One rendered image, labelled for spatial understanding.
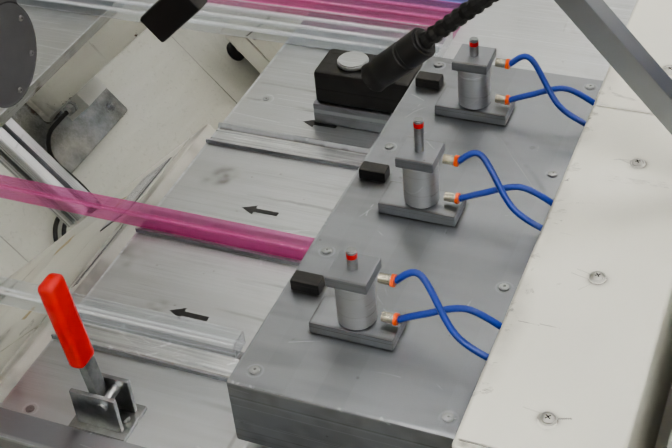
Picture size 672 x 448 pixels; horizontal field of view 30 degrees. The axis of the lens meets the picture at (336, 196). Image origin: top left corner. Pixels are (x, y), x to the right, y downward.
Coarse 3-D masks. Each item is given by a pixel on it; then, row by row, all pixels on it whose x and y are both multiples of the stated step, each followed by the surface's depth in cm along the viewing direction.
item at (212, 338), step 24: (0, 288) 79; (24, 288) 78; (96, 312) 76; (120, 312) 76; (144, 312) 76; (144, 336) 76; (168, 336) 75; (192, 336) 74; (216, 336) 74; (240, 336) 74
